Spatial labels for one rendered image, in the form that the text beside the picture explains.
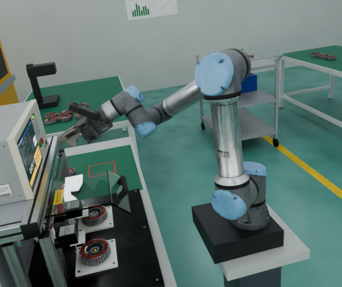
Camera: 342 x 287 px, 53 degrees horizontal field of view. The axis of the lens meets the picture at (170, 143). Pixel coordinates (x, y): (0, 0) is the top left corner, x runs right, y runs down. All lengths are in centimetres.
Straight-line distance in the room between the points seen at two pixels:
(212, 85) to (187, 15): 563
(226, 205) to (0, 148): 70
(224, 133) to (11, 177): 65
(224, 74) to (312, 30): 676
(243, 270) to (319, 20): 683
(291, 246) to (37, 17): 572
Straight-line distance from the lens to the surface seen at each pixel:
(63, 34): 642
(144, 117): 126
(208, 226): 133
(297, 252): 136
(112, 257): 134
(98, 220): 151
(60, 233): 129
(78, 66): 647
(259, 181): 124
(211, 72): 100
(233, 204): 111
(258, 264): 130
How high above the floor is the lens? 164
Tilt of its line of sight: 24 degrees down
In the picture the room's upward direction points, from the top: 7 degrees counter-clockwise
